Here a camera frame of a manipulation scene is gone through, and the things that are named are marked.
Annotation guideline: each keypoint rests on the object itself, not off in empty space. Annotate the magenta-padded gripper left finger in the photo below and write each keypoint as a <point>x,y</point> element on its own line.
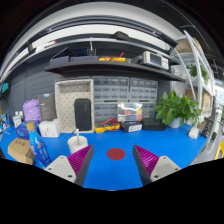
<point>63,166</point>

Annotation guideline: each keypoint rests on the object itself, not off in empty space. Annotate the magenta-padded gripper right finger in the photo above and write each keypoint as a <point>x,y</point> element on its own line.
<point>161,166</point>

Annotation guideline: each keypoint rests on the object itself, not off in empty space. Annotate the blue drink bottle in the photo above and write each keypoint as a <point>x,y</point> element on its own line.
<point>37,146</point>

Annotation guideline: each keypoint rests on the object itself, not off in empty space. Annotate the white ribbed cup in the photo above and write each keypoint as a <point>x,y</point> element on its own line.
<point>76,146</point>

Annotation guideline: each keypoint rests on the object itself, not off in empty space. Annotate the metal spoon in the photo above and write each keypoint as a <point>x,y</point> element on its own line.
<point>78,135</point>

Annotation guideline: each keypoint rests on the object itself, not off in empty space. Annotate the white carton box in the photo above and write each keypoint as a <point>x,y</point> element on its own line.
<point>49,128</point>

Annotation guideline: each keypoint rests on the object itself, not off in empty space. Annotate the black flat case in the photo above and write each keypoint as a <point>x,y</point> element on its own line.
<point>153,124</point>

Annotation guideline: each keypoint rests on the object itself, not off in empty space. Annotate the white power adapter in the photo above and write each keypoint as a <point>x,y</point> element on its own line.
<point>193,133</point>

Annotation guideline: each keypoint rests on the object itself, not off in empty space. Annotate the brown cardboard box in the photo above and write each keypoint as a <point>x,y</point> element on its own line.
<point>19,150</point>

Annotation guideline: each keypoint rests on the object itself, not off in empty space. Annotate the flat round red coaster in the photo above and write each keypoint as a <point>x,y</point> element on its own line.
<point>116,154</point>

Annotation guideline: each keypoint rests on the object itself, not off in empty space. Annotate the black box with white label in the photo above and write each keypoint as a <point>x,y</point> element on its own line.
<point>131,127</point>

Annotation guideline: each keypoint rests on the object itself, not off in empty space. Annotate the blue printed box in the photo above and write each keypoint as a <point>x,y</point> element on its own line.
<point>21,131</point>

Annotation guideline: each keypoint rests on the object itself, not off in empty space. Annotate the black rectangular case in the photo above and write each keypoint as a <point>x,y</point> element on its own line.
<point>82,115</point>

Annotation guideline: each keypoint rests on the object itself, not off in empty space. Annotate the grey small-parts drawer cabinet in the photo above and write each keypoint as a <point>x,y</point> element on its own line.
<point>110,88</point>
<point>149,110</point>
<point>143,89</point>
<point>105,111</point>

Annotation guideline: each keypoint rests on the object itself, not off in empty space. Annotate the green potted plant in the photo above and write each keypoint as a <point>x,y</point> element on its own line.
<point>175,108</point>

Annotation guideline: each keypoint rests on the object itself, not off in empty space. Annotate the white perforated tray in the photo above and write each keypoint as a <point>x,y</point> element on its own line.
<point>66,106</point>

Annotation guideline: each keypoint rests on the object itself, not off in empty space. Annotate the dark grey flat box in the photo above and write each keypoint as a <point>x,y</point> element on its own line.
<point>46,106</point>

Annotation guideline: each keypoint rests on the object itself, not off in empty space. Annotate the clear organizer with coloured parts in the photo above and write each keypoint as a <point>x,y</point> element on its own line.
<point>129,112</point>

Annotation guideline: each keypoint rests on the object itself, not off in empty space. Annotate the purple plastic bag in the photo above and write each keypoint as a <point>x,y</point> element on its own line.
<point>31,110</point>

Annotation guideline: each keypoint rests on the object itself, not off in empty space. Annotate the small white box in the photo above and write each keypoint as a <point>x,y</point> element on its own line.
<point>17,120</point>

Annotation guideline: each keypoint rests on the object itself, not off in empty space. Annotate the white shelf unit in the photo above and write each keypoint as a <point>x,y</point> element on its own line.
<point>200,73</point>

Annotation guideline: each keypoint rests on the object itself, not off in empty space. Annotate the black workbench shelf unit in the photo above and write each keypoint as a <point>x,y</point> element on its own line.
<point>110,66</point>

